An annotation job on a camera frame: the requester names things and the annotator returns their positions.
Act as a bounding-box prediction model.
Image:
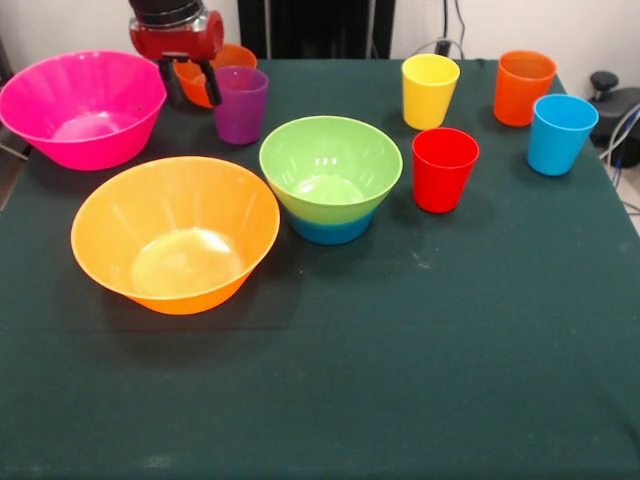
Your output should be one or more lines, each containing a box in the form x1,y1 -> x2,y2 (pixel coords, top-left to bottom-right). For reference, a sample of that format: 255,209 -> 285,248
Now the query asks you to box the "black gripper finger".
157,59 -> 184,107
193,59 -> 223,107

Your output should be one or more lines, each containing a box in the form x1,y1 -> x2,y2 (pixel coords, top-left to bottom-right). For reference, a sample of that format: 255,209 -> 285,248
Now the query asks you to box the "yellow cup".
401,53 -> 461,131

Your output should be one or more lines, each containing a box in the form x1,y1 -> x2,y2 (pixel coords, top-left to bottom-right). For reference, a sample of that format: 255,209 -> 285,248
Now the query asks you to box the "large orange bowl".
70,155 -> 281,316

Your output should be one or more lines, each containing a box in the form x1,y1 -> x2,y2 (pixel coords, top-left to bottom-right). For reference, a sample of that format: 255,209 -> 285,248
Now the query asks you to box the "black round base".
592,87 -> 640,169

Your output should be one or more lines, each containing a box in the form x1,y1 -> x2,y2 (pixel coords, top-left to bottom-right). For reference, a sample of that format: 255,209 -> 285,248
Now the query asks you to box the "dark green table cloth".
0,55 -> 640,480

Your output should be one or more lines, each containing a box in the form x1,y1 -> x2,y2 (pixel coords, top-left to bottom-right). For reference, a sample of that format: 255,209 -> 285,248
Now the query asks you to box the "green bowl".
258,115 -> 404,225

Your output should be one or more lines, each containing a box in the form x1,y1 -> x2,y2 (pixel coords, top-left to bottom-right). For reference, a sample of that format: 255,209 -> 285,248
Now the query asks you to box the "white cable bundle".
598,102 -> 640,171

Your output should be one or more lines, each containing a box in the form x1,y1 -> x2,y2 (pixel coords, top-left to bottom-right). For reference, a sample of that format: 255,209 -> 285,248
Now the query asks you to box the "large pink bowl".
0,49 -> 168,172

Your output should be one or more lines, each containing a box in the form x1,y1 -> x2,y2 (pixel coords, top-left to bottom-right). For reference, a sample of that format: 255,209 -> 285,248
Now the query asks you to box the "blue cup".
526,94 -> 600,177

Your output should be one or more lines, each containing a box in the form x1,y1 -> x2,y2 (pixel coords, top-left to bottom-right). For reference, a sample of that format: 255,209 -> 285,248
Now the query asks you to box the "red cup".
411,127 -> 481,215

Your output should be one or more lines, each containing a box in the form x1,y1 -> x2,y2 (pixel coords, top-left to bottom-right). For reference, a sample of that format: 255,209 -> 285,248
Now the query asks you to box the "orange cup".
493,49 -> 558,128

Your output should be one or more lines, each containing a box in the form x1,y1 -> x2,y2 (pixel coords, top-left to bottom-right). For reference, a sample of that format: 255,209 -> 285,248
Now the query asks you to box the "black hanging cable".
452,0 -> 469,59

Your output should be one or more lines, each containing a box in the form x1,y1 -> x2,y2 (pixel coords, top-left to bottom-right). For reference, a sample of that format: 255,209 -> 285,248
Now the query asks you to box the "black equipment box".
0,34 -> 16,81

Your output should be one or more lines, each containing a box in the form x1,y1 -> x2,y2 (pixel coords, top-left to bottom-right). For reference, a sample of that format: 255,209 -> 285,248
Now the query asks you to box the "small dark orange bowl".
173,43 -> 259,109

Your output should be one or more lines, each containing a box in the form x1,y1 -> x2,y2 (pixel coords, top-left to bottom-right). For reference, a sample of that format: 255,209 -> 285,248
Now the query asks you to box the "blue bowl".
287,208 -> 377,246

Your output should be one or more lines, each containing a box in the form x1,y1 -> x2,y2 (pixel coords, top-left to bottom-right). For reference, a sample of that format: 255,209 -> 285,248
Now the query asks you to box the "black round knob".
589,71 -> 621,103

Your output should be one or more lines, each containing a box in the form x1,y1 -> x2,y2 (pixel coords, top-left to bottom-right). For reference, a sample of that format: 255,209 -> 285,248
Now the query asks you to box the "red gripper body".
128,9 -> 225,62

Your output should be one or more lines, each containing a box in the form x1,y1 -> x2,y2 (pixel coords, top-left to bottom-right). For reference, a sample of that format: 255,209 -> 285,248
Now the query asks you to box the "purple cup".
213,66 -> 270,146

